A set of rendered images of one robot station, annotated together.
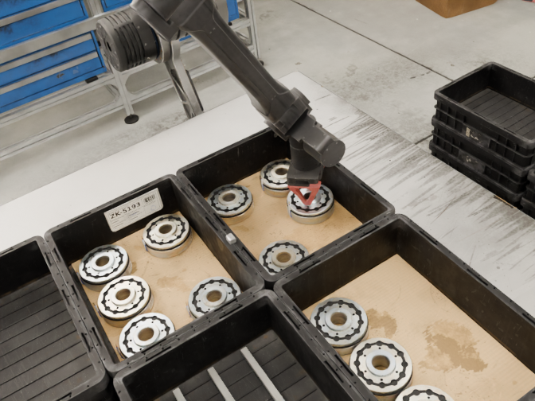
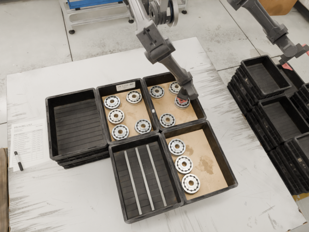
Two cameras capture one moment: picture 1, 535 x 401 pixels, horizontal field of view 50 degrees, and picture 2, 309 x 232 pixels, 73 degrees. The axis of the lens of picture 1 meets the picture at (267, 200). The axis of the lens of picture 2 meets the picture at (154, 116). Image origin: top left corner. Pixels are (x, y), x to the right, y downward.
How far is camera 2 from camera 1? 0.33 m
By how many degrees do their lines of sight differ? 19
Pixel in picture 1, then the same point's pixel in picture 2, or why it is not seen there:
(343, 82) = (213, 31)
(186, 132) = not seen: hidden behind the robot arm
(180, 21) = (158, 60)
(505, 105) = (264, 72)
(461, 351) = (208, 166)
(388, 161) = (214, 88)
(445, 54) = (255, 32)
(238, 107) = not seen: hidden behind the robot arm
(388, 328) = (190, 153)
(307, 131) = (188, 87)
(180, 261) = (135, 108)
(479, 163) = (245, 91)
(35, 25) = not seen: outside the picture
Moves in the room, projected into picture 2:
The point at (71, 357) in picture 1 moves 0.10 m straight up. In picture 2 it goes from (96, 130) to (93, 122)
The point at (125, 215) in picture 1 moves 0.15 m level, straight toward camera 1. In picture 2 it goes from (122, 87) to (124, 107)
